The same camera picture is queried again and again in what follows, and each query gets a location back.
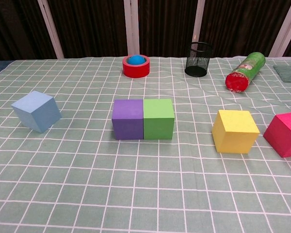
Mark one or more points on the pink foam cube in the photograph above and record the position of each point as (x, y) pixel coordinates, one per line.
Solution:
(286, 136)

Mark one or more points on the white frame post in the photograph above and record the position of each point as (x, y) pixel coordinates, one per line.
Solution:
(198, 24)
(285, 29)
(131, 29)
(51, 29)

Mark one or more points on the red tape roll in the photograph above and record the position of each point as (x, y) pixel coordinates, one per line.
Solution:
(135, 71)

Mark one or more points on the yellow foam cube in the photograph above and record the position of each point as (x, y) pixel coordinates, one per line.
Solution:
(232, 131)

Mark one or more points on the green checkered tablecloth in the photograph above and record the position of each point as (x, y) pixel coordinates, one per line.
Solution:
(145, 194)

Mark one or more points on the light blue foam cube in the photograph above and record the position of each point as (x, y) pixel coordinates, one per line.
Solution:
(36, 111)

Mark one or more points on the purple foam cube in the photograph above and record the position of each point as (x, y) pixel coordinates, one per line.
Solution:
(127, 121)

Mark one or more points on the blue ball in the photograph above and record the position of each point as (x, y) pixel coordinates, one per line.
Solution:
(136, 60)

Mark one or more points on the green chips can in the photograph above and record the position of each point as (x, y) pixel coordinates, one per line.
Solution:
(247, 70)

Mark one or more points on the green foam cube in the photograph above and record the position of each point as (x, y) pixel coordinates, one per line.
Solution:
(158, 119)

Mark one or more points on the black mesh pen holder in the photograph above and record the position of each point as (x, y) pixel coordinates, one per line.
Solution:
(196, 63)

